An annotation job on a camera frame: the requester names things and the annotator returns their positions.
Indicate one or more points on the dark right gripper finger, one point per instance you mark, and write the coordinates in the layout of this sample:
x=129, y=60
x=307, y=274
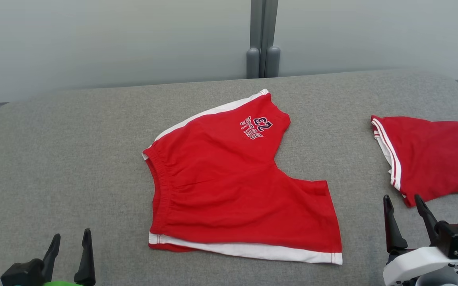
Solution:
x=394, y=234
x=425, y=214

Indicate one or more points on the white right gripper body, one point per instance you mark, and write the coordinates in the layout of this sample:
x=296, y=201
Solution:
x=416, y=264

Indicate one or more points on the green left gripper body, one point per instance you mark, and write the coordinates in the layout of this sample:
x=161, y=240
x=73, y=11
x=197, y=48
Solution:
x=62, y=283

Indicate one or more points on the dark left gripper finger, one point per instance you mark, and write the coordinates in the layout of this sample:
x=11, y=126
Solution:
x=86, y=266
x=52, y=258

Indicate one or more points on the red white Bulls jersey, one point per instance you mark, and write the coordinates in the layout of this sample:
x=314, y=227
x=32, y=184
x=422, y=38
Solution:
x=439, y=159

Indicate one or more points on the red white Bulls shorts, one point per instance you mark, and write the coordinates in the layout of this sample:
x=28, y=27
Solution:
x=221, y=190

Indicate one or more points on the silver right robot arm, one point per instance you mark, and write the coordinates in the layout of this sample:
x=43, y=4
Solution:
x=435, y=280

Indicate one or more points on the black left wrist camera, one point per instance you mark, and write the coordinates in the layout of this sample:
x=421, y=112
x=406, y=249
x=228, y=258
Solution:
x=22, y=274

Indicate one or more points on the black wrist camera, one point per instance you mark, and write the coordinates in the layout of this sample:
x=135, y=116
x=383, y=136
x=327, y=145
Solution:
x=457, y=238
x=22, y=274

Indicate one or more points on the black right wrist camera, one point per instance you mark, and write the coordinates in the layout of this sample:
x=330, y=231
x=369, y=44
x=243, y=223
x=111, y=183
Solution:
x=457, y=238

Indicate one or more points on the grey partition post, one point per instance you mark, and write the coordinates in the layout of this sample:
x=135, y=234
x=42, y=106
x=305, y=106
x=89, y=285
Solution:
x=264, y=24

